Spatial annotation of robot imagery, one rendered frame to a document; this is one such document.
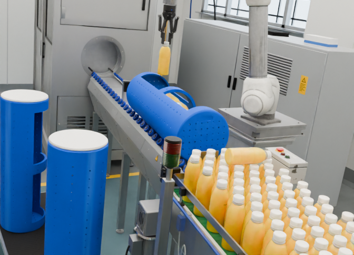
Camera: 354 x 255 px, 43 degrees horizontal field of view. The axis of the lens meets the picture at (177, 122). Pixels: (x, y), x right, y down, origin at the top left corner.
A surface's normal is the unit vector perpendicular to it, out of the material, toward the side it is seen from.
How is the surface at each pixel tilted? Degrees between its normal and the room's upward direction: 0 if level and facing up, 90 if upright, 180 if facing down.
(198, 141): 90
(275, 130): 90
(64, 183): 90
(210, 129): 90
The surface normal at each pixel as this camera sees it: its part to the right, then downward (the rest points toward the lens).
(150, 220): 0.37, 0.31
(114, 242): 0.11, -0.95
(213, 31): -0.87, 0.04
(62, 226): -0.20, 0.26
